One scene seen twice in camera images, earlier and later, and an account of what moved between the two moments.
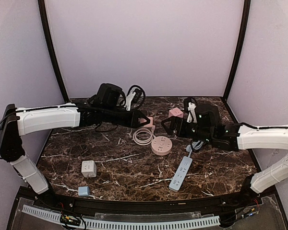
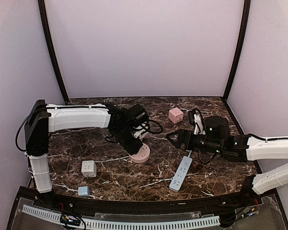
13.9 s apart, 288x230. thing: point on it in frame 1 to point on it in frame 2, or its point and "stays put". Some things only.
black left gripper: x=134 y=119 to x=135 y=147
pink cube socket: x=175 y=112 stays put
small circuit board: x=70 y=220 stays put
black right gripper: x=179 y=126 to x=182 y=139
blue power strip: x=180 y=174 stays put
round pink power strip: x=161 y=145 to x=142 y=155
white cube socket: x=89 y=168 stays put
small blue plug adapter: x=84 y=190 stays put
